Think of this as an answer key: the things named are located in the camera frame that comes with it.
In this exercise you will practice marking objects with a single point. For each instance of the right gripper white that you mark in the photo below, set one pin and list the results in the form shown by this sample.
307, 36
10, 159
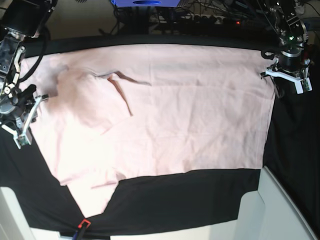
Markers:
16, 118

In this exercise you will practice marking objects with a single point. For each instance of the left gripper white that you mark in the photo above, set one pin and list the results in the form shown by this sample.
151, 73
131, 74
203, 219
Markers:
294, 70

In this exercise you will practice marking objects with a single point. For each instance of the light pink T-shirt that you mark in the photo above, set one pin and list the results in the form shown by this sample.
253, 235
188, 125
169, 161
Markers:
121, 112

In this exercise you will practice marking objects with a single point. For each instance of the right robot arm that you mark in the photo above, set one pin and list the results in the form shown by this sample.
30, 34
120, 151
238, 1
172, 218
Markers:
22, 19

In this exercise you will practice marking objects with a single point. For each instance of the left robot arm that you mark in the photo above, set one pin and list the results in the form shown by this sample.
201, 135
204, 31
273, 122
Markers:
290, 30

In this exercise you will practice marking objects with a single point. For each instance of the red clamp at right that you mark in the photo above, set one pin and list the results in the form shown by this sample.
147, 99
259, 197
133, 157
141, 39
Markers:
308, 53

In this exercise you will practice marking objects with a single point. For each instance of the red clamp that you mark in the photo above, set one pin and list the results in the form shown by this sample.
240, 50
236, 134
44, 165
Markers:
308, 53
81, 229

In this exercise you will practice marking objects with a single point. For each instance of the black power strip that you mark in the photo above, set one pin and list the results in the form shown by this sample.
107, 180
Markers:
195, 18

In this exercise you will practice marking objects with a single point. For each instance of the red clamp at bottom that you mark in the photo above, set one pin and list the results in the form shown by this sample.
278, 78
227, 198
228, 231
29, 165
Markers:
81, 229

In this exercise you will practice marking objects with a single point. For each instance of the black table cloth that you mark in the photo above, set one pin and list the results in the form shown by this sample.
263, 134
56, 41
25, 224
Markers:
151, 205

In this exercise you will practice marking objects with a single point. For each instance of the white frame left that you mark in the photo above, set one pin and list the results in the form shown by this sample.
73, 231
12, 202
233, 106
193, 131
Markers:
13, 224

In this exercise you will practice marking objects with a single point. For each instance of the white frame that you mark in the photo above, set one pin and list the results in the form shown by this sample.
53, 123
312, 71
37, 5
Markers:
270, 214
13, 224

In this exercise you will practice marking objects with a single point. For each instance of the white frame right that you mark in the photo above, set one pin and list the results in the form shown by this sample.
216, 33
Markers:
270, 214

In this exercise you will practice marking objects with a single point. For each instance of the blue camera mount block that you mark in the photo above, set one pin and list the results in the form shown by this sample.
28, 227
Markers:
146, 3

